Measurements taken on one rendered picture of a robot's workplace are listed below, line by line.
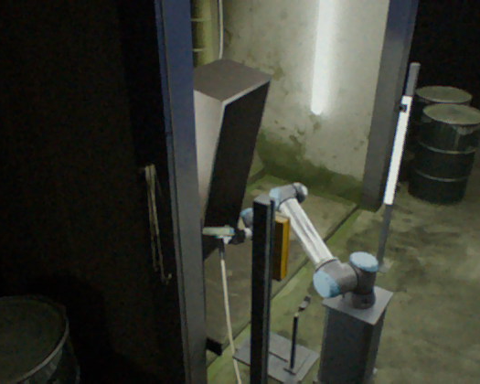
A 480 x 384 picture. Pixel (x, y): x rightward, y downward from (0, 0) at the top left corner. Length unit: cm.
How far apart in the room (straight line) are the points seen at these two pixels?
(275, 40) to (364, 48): 88
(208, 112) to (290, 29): 229
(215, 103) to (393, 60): 219
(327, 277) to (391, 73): 239
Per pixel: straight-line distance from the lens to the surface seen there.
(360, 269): 260
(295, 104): 490
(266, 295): 180
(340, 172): 490
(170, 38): 181
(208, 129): 267
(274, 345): 226
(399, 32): 439
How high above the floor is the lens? 241
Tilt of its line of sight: 31 degrees down
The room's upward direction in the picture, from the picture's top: 1 degrees clockwise
